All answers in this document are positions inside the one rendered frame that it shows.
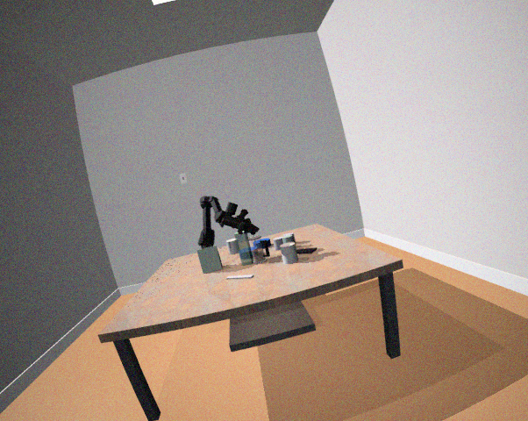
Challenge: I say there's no french press coffee maker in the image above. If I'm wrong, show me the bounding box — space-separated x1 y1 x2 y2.
248 232 270 264

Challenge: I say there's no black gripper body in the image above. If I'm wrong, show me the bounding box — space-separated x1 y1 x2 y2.
231 218 250 235

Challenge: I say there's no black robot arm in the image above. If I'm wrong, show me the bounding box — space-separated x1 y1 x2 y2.
198 196 248 249

